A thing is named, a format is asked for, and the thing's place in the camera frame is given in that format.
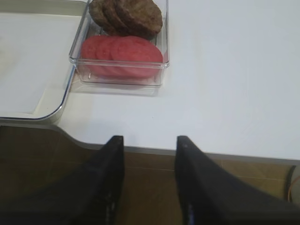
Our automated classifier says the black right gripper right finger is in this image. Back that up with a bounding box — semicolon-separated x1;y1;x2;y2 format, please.
176;136;300;225

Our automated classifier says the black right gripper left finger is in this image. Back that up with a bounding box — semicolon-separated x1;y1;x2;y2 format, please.
0;136;124;225

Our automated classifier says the middle red tomato slice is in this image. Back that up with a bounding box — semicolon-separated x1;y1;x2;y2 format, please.
96;36;121;76

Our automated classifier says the red tomato slice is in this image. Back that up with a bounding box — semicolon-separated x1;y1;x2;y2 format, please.
81;35;106;75
96;36;121;76
110;36;163;79

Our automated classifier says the front red tomato slice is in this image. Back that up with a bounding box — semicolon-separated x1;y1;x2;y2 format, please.
110;36;163;79

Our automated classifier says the rear red tomato slice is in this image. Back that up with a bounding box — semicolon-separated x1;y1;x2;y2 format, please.
81;35;106;75

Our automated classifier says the clear patty tomato container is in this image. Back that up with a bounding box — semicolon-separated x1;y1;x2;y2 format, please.
68;0;170;86

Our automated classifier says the silver metal serving tray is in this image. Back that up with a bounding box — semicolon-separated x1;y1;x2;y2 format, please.
0;0;87;123

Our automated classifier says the middle brown meat patty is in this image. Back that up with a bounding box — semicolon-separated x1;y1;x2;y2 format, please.
103;0;130;36

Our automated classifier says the brown meat patty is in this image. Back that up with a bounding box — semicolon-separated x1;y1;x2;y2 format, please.
89;0;118;36
114;0;163;39
103;0;130;36

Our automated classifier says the rear brown meat patty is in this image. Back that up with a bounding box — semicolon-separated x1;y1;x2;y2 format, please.
89;0;118;36

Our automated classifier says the top brown meat patty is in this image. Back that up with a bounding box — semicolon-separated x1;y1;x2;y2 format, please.
114;0;163;39

